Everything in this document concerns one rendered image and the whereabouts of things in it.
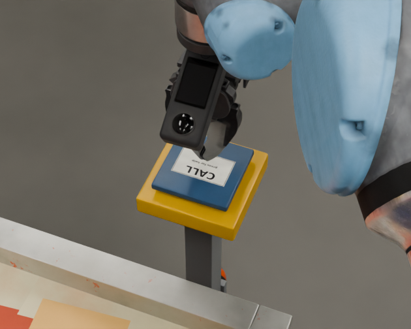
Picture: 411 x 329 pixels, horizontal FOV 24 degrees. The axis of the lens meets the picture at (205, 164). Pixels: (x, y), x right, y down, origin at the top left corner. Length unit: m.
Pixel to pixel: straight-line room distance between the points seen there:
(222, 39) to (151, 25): 1.95
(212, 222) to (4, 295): 0.26
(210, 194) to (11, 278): 0.25
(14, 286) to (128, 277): 0.14
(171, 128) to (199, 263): 0.34
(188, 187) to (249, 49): 0.35
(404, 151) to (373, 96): 0.03
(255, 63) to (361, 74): 0.42
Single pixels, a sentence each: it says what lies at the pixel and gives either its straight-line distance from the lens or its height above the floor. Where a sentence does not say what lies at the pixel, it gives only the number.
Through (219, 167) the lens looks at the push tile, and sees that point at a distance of 1.18.
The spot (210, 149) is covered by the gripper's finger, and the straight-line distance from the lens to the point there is 1.14.
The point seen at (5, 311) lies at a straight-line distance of 1.10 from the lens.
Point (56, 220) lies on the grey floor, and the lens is 2.35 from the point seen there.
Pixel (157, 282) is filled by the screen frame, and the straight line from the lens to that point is 1.06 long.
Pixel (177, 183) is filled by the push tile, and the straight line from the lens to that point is 1.16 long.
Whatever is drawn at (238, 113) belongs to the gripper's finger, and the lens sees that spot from 1.08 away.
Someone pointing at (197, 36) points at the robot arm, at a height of 1.20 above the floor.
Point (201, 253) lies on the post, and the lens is 1.30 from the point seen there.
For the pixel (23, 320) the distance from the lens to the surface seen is 1.09.
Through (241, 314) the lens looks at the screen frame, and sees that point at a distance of 1.04.
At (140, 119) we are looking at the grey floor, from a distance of 2.54.
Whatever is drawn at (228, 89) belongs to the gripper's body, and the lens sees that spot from 1.06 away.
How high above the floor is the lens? 1.88
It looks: 51 degrees down
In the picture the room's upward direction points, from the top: straight up
